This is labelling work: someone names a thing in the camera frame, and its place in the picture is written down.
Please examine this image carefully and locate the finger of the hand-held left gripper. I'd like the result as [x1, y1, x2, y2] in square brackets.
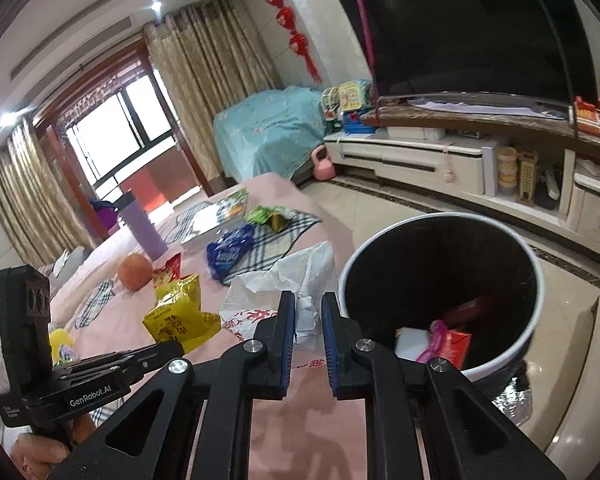
[54, 341, 185, 382]

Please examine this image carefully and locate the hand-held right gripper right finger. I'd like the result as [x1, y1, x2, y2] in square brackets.
[321, 291, 567, 480]

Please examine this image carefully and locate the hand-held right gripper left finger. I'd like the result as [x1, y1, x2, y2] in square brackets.
[47, 290, 298, 480]

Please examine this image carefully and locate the yellow snack packet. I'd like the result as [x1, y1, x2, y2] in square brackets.
[142, 274, 222, 355]

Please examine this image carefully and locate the white plastic bag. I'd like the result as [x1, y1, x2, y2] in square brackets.
[220, 241, 338, 346]

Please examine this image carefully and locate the white foam block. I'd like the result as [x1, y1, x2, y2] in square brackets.
[395, 327, 433, 362]

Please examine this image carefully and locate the pink wrapper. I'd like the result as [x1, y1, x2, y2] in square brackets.
[415, 320, 452, 364]

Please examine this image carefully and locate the black white-rimmed bin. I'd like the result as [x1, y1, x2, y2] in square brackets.
[337, 212, 546, 386]

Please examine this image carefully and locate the person's left hand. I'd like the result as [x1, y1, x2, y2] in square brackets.
[12, 412, 97, 480]

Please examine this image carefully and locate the pink printed blanket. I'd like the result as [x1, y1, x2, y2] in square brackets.
[10, 172, 351, 480]

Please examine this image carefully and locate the yellow round object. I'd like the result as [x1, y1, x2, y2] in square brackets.
[50, 327, 79, 366]

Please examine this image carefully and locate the orange round fruit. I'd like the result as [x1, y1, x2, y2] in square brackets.
[117, 253, 155, 292]

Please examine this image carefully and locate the small red snack packet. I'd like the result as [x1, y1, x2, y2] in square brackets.
[152, 252, 182, 286]

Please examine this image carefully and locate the plaid cloth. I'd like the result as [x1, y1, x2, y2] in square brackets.
[172, 205, 323, 286]

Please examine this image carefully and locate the blue snack packet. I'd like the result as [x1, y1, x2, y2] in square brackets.
[206, 224, 257, 286]

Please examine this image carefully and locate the beige curtain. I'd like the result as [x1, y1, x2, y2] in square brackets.
[0, 120, 98, 272]
[145, 0, 282, 197]

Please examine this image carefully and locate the purple bottle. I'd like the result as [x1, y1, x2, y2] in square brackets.
[117, 189, 168, 258]

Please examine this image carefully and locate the green snack packet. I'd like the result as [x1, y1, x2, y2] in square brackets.
[244, 205, 296, 233]

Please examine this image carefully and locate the purple bag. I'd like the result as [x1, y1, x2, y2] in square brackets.
[89, 197, 119, 234]

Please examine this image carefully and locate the green picture book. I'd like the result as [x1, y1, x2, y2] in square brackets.
[180, 187, 249, 246]

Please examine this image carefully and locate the pink kettlebell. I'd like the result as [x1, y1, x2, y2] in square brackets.
[310, 145, 337, 182]

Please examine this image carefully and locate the white television cabinet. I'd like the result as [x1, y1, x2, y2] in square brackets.
[322, 110, 600, 261]

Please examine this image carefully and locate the light blue covered furniture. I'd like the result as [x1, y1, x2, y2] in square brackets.
[213, 85, 332, 181]

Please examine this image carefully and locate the brown framed balcony door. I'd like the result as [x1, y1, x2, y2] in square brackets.
[35, 42, 204, 202]

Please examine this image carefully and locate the white flat box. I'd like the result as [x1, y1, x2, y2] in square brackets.
[387, 125, 447, 142]

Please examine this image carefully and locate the colourful activity toy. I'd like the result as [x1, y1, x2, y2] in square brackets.
[321, 79, 377, 136]

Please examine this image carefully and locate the stack of round containers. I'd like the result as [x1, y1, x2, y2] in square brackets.
[496, 146, 519, 196]

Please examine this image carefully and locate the yellow wooden tower toy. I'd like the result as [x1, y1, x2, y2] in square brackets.
[517, 149, 539, 206]

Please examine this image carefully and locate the cream furniture piece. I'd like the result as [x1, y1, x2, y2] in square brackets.
[545, 280, 600, 472]

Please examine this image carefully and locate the brown wooden shelf top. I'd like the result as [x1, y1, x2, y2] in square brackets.
[375, 94, 600, 150]

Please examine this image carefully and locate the pink stick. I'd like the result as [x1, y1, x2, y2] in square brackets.
[352, 0, 384, 128]

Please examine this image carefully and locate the red hanging decoration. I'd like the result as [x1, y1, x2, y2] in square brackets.
[256, 0, 324, 84]

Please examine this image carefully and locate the red toy telephone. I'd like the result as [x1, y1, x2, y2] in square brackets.
[572, 96, 600, 137]

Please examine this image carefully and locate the black television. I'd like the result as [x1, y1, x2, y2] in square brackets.
[337, 0, 598, 107]

